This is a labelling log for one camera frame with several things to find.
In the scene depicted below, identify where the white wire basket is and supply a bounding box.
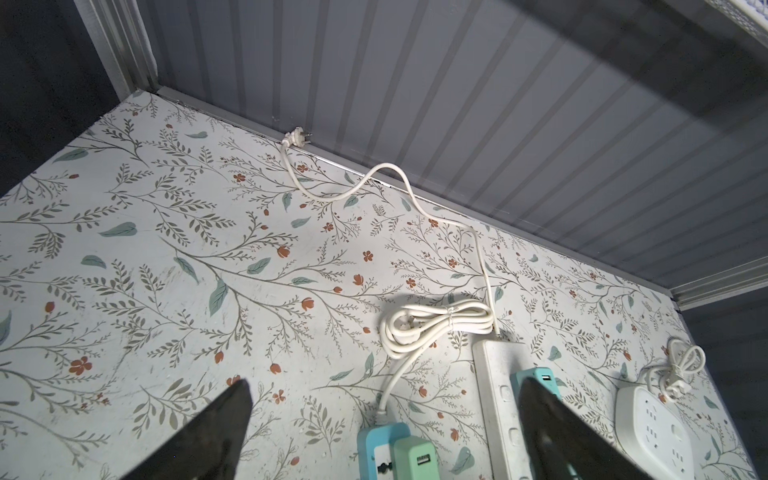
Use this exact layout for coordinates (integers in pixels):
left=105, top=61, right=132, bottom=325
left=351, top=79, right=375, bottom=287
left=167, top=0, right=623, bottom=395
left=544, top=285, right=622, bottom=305
left=706, top=0, right=768, bottom=47

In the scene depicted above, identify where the white square socket cable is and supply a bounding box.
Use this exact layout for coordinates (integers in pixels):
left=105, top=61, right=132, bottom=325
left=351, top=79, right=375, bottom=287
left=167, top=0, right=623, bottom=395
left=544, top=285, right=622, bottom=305
left=635, top=337, right=707, bottom=398

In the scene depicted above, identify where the teal plug adapter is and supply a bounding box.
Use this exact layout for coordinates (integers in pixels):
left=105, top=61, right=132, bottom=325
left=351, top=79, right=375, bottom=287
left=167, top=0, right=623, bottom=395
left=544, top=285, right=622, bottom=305
left=510, top=367, right=562, bottom=400

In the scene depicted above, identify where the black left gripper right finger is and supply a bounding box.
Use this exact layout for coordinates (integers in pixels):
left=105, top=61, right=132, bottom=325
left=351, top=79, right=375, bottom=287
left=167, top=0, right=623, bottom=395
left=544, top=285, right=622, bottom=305
left=518, top=378, right=649, bottom=479

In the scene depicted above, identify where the white power strip cable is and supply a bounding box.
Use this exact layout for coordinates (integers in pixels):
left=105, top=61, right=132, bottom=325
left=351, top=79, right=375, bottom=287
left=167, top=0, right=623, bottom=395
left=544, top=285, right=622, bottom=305
left=280, top=127, right=502, bottom=337

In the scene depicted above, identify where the blue power strip with USB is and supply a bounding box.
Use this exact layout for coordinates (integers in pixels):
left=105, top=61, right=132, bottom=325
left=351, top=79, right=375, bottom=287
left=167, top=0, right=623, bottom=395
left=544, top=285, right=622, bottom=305
left=357, top=422, right=411, bottom=480

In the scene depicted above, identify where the long white multicolour power strip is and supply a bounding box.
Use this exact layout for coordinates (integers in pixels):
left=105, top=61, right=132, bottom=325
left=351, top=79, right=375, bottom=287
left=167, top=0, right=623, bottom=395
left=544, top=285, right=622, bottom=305
left=472, top=339, right=534, bottom=480

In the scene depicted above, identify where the white blue-strip cable bundle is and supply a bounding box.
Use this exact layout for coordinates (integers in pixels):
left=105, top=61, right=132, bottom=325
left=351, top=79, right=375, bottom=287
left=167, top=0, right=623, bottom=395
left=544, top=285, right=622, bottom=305
left=374, top=299, right=496, bottom=421

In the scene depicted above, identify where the green two-tone plug adapter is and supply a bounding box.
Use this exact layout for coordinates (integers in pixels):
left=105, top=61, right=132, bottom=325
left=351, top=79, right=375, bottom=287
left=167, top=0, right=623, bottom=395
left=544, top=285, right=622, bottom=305
left=393, top=436, right=440, bottom=480

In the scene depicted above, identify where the white square power socket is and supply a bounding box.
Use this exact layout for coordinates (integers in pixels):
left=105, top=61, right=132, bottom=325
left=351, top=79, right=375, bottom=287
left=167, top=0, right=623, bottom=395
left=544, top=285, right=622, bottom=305
left=614, top=386, right=695, bottom=480

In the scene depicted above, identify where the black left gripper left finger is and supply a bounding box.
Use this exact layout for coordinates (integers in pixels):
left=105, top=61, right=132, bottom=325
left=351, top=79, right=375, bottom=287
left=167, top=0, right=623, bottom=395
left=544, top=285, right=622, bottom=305
left=124, top=380, right=253, bottom=479

